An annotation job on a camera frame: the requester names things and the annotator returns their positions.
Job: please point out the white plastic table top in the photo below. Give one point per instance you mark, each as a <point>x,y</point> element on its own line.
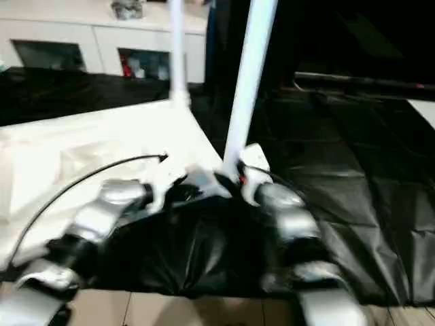
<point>85,153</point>

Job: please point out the white plastic table leg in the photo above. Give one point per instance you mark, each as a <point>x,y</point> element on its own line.
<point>178,51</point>
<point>251,68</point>

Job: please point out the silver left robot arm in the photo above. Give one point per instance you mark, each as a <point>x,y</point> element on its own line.
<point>102,207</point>

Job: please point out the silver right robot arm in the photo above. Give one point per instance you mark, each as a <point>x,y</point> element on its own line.
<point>289,210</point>

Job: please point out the black plastic mat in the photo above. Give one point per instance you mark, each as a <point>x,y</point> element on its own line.
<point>306,220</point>

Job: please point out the black metal rod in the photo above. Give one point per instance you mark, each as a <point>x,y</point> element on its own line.
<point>357,81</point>

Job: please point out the white cabinet with glass doors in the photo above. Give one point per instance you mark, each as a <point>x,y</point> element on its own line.
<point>102,37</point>

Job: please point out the black backdrop cloth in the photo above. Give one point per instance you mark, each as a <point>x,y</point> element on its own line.
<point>340,34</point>

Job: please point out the black bundle on cabinet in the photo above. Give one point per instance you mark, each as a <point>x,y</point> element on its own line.
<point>127,8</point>

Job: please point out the white flat panel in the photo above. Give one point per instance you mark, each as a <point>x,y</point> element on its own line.
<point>425,112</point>

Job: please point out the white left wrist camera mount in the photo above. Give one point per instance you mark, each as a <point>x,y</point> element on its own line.
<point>163,183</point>

